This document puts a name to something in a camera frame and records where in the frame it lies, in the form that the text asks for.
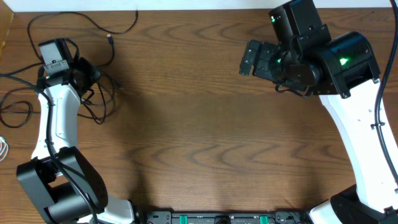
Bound white cable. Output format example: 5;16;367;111
0;136;10;162

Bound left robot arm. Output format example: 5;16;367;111
17;39;135;223

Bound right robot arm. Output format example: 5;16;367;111
239;0;397;223

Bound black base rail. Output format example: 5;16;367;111
134;211;312;224

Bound wooden side panel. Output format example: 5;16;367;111
0;0;14;55

